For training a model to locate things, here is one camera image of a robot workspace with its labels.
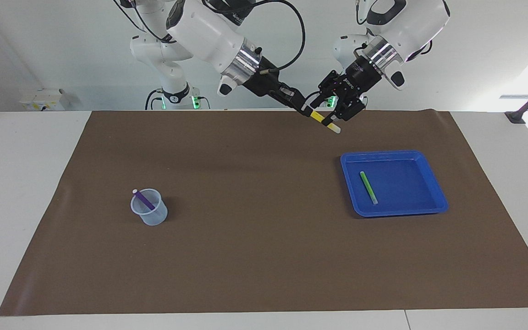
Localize translucent plastic cup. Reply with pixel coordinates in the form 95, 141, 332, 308
130, 188, 168, 226

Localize blue plastic tray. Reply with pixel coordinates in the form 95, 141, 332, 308
340, 150, 449, 218

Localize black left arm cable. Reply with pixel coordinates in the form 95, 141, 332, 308
356, 0, 370, 26

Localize green pen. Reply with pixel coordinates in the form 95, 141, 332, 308
360, 171, 379, 205

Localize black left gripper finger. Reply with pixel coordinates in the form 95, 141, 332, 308
335, 94, 368, 122
318, 70, 345, 110

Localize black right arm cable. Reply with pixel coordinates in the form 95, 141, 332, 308
246, 0, 306, 74

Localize purple pen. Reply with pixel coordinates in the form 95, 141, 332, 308
132, 189, 156, 211

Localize yellow pen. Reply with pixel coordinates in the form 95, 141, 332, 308
310, 110, 341, 134

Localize brown table mat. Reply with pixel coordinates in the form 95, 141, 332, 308
0, 109, 528, 317

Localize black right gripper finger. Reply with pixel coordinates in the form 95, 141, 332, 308
277, 86, 313, 110
271, 92, 314, 118

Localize black right base cable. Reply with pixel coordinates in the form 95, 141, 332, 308
145, 88, 210, 110

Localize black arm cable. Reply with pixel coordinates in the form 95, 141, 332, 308
356, 0, 370, 26
246, 0, 306, 74

